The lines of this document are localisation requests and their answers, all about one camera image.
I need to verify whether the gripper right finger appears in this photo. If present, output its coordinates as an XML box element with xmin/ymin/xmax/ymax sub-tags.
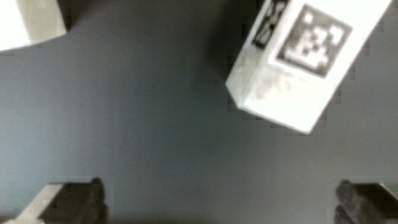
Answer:
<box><xmin>334</xmin><ymin>180</ymin><xmax>398</xmax><ymax>224</ymax></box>

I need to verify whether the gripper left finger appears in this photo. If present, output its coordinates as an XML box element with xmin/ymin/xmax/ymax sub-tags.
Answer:
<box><xmin>11</xmin><ymin>178</ymin><xmax>109</xmax><ymax>224</ymax></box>

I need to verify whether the white leg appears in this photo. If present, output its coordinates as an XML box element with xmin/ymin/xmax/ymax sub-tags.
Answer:
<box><xmin>226</xmin><ymin>0</ymin><xmax>393</xmax><ymax>133</ymax></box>

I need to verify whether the white square tabletop part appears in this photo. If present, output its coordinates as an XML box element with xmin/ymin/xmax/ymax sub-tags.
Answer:
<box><xmin>0</xmin><ymin>0</ymin><xmax>68</xmax><ymax>51</ymax></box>

